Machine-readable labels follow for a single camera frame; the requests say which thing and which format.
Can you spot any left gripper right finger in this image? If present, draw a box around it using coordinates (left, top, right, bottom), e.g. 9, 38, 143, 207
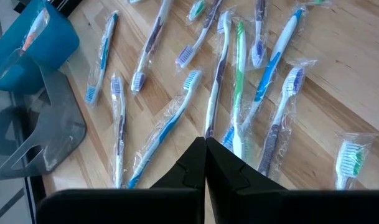
207, 137, 379, 224

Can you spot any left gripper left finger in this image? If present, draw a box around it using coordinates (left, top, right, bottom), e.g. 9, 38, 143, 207
36, 136, 207, 224

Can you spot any blue toothbrush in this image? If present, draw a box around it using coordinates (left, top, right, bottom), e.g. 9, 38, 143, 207
220, 6, 306, 152
126, 68, 205, 190
84, 11, 119, 107

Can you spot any red toothbrush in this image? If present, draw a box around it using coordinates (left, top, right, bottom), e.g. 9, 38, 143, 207
20, 7, 50, 53

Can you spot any green toothbrush in clear wrapper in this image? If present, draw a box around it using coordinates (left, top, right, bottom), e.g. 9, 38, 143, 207
230, 19, 248, 160
334, 133, 377, 191
186, 0, 208, 23

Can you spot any smoky transparent plastic bin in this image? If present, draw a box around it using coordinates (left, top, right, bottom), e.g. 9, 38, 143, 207
0, 48, 87, 183

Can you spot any teal plastic bin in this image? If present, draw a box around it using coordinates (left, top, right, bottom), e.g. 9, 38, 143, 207
0, 0, 80, 95

